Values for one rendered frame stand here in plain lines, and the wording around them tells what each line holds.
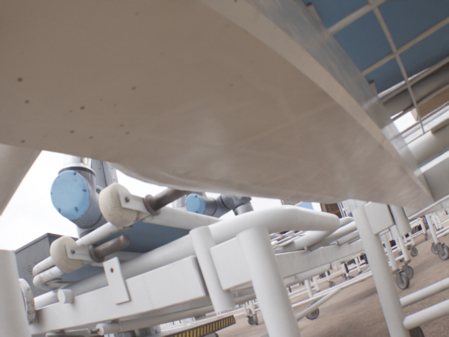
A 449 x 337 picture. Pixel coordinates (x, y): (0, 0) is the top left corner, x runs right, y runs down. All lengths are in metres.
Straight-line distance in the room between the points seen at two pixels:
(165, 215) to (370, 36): 0.44
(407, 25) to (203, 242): 0.36
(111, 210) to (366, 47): 0.39
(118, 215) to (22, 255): 1.26
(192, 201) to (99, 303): 1.05
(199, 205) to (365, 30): 1.37
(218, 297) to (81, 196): 0.75
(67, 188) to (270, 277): 0.85
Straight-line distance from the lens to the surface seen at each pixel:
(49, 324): 0.82
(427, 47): 0.37
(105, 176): 1.82
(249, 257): 0.42
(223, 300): 0.46
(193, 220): 0.68
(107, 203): 0.50
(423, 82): 0.42
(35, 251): 1.63
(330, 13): 0.26
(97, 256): 0.63
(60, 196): 1.16
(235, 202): 1.65
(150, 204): 0.55
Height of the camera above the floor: 0.37
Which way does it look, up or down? 22 degrees up
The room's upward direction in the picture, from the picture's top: 18 degrees counter-clockwise
